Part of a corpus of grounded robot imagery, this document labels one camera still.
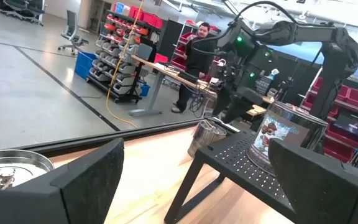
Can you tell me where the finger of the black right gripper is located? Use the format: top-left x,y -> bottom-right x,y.
222,88 -> 264,124
211,86 -> 232,118

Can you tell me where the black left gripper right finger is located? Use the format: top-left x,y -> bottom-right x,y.
267,138 -> 358,224

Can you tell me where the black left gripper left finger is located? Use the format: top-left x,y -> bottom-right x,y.
0,138 -> 126,224

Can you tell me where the candle tin with orange tag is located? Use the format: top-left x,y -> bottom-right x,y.
187,119 -> 228,159

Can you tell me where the candle tin with picture label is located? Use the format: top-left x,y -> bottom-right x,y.
246,101 -> 329,177

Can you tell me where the candle tin with brown label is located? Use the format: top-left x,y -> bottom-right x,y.
0,149 -> 55,190

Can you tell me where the spray bottle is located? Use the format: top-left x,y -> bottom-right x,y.
267,68 -> 280,81

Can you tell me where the person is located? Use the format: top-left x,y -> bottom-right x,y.
171,21 -> 217,114

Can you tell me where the black perforated metal shelf riser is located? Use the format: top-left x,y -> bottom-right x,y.
163,129 -> 303,224

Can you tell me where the wooden workbench with grey legs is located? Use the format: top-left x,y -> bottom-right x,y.
128,55 -> 275,118

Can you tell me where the small blue bucket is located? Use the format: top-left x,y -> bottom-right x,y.
139,83 -> 151,97

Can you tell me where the parts rack with grey bins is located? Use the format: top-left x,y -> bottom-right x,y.
87,9 -> 164,103

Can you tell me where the blue plastic crate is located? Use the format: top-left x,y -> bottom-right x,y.
74,51 -> 98,80

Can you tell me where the grey office chair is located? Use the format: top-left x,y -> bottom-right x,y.
57,9 -> 90,57

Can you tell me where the black aluminium table frame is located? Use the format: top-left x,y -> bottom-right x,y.
9,117 -> 241,158

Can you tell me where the yellow extension cable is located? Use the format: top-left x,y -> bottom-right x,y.
105,0 -> 145,129

